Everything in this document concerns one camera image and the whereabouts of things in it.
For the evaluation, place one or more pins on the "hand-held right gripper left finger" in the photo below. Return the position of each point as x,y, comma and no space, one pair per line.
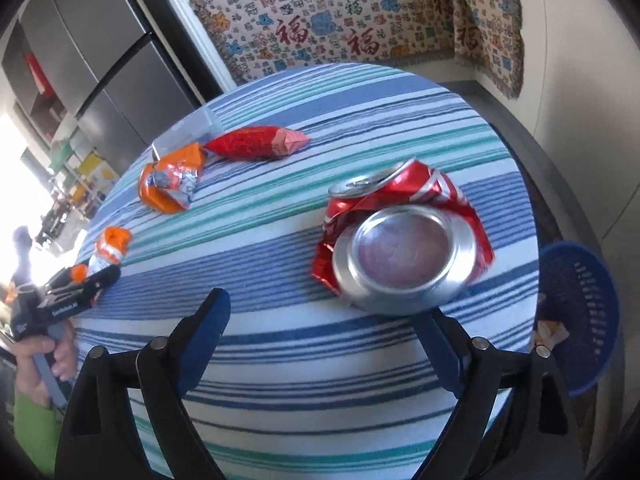
205,340

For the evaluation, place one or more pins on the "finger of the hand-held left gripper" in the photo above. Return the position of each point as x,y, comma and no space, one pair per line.
102,277
62,277

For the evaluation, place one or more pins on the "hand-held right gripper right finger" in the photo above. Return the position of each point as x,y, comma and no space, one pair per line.
442,355

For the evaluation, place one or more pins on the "small orange wrapper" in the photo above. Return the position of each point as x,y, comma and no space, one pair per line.
110,247

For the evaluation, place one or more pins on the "crushed red soda can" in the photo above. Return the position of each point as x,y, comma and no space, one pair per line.
400,240

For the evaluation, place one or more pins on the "blue plastic basket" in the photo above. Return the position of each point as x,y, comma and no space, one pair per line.
585,310

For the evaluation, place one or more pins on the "person's left forearm green sleeve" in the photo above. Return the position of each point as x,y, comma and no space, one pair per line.
32,430

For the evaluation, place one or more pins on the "person's left hand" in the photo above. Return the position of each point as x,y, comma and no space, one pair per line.
65,355

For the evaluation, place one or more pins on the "rack with basins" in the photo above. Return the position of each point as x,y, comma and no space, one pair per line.
70,180

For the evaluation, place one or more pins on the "yellow cardboard box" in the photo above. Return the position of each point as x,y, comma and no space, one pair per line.
100,172

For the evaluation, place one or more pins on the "striped blue tablecloth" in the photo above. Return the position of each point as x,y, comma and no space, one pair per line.
300,395

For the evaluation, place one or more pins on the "orange silver snack bag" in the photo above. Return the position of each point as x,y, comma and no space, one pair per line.
170,180

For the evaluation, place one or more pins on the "clear plastic box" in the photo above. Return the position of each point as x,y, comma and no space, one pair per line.
185,127

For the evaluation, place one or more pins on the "dark shelving cabinet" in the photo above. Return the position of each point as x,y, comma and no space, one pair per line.
25,90

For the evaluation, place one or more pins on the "red snack wrapper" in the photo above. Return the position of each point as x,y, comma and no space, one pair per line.
250,142

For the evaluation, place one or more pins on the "red hanging cloth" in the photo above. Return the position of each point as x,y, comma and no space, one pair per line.
40,72

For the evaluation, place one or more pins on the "grey refrigerator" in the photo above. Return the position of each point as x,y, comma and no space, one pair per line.
100,45

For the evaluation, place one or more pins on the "white kitchen counter cabinet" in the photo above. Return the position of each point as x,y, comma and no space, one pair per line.
580,85

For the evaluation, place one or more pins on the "small printed cloth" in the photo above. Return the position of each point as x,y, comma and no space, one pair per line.
487,25

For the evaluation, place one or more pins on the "large printed cloth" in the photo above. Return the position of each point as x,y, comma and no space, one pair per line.
320,25

